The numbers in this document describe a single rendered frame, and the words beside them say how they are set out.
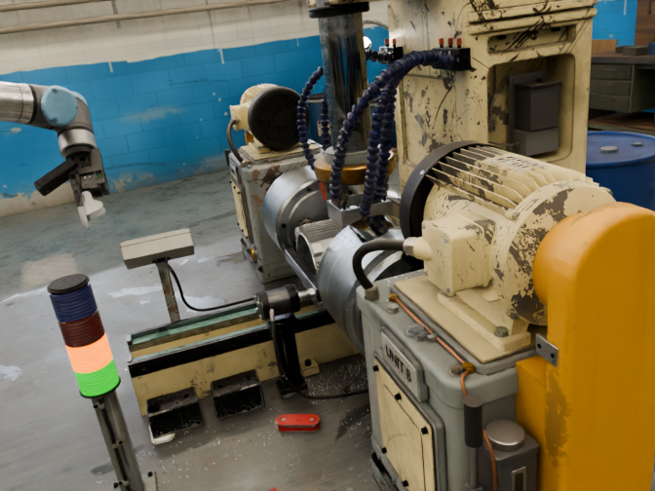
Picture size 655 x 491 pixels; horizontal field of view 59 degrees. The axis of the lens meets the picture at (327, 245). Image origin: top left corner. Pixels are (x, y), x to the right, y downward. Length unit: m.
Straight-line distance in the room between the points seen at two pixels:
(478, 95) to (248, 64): 5.80
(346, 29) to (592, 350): 0.81
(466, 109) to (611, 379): 0.69
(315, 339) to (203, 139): 5.63
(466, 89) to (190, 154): 5.80
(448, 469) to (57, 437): 0.88
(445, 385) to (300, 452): 0.53
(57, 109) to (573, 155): 1.15
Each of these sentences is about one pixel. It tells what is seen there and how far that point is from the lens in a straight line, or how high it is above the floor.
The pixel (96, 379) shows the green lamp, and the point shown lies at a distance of 0.99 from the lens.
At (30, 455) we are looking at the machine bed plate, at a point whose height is 0.80.
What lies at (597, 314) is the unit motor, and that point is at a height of 1.26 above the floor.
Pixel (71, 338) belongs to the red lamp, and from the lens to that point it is 0.96.
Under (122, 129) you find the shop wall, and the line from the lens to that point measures 6.70.
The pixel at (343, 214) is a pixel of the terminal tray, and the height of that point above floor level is 1.14.
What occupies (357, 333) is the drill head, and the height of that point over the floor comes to 1.02.
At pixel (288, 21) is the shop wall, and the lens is 7.04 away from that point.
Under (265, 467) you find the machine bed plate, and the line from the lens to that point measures 1.12.
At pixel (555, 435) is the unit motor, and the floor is 1.12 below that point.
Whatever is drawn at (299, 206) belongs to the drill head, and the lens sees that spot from 1.44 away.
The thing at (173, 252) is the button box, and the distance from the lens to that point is 1.49.
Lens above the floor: 1.54
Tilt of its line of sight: 22 degrees down
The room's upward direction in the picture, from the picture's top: 7 degrees counter-clockwise
